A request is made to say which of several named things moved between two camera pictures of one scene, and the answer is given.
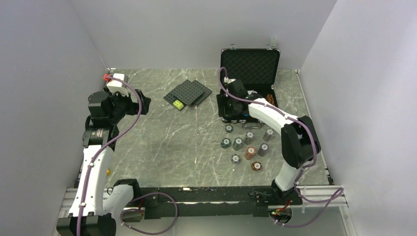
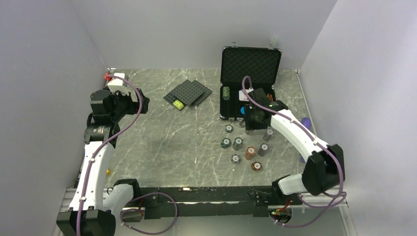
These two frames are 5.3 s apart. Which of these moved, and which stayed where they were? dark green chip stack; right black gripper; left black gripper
Moved: right black gripper
Stayed: dark green chip stack; left black gripper
